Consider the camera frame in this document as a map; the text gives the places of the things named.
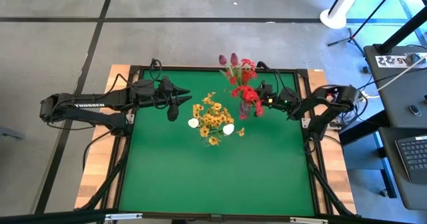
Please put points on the thick black pole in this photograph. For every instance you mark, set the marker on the thick black pole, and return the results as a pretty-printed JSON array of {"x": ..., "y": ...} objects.
[{"x": 400, "y": 34}]

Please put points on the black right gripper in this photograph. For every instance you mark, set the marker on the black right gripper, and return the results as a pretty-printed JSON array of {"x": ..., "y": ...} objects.
[{"x": 283, "y": 99}]

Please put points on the black tripod stand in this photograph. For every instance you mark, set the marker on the black tripod stand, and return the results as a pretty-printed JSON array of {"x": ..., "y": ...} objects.
[{"x": 350, "y": 36}]

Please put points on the yellow artificial flower bunch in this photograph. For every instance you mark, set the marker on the yellow artificial flower bunch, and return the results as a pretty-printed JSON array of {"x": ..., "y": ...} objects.
[{"x": 213, "y": 117}]

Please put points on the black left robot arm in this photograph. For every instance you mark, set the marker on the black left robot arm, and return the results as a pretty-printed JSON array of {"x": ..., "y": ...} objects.
[{"x": 86, "y": 105}]

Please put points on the pink ribbed glass vase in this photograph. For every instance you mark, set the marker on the pink ribbed glass vase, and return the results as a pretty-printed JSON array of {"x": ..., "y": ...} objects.
[{"x": 244, "y": 109}]

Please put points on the dark grey desk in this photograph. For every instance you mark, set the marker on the dark grey desk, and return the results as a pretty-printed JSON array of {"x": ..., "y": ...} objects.
[{"x": 393, "y": 90}]

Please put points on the green table mat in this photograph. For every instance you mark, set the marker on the green table mat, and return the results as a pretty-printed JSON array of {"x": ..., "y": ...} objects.
[{"x": 217, "y": 190}]

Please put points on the blue desk frame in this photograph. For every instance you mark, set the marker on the blue desk frame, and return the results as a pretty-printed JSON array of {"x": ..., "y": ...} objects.
[{"x": 363, "y": 159}]

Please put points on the white pole with round base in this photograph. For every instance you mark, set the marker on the white pole with round base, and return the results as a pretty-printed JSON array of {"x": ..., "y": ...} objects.
[{"x": 333, "y": 19}]

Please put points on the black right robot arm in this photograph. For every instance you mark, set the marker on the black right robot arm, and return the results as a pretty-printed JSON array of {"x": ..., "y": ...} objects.
[{"x": 320, "y": 104}]

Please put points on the black key fob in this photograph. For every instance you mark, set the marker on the black key fob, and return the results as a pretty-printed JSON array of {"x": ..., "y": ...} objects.
[{"x": 415, "y": 110}]

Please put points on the black keyboard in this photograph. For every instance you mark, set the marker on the black keyboard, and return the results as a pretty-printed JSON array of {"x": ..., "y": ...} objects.
[{"x": 413, "y": 157}]

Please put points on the white label paper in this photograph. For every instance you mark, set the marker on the white label paper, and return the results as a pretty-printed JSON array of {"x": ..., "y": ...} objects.
[{"x": 387, "y": 61}]

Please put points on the red artificial flower bunch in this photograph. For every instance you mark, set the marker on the red artificial flower bunch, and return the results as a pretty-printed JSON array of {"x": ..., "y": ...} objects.
[
  {"x": 247, "y": 72},
  {"x": 250, "y": 94}
]

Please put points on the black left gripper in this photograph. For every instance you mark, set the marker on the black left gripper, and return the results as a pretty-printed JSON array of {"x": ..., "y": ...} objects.
[{"x": 153, "y": 92}]

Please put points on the white artificial tulip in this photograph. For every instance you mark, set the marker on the white artificial tulip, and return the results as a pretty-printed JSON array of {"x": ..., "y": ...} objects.
[
  {"x": 228, "y": 129},
  {"x": 193, "y": 123}
]

